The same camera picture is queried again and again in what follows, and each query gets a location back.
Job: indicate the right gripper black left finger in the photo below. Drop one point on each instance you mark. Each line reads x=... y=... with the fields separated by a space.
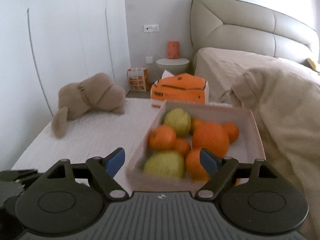
x=92 y=180

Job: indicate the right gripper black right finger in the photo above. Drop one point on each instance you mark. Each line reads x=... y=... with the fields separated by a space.
x=223 y=173

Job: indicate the large orange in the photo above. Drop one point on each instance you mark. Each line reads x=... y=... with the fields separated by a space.
x=212 y=136

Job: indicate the small orange mandarin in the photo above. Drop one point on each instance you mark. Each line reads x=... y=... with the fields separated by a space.
x=232 y=130

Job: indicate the green guava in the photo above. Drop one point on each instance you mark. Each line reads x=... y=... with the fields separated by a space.
x=179 y=120
x=165 y=164

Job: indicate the white lace tablecloth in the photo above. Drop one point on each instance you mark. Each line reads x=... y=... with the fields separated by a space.
x=100 y=133

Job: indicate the small mandarin in box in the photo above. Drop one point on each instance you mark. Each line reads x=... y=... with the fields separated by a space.
x=195 y=123

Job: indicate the brown plush dog toy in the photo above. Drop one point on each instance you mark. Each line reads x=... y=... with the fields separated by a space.
x=96 y=93

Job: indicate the beige blanket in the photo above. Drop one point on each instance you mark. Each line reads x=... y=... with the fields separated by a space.
x=285 y=105

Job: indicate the orange white tissue box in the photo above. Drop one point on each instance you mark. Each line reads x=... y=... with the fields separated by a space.
x=182 y=87

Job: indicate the bed with beige sheet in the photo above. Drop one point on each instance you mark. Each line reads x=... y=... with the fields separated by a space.
x=221 y=68

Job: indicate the round white side table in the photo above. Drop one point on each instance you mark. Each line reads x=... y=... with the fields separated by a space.
x=174 y=66

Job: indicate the orange figurine toy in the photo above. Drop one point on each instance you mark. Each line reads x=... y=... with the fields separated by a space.
x=173 y=50

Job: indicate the beige upholstered headboard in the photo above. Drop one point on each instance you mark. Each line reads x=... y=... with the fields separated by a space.
x=244 y=26

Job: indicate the white wall switch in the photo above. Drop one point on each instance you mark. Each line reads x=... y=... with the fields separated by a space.
x=149 y=60

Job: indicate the white wall socket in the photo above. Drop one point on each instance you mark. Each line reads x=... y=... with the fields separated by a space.
x=150 y=28

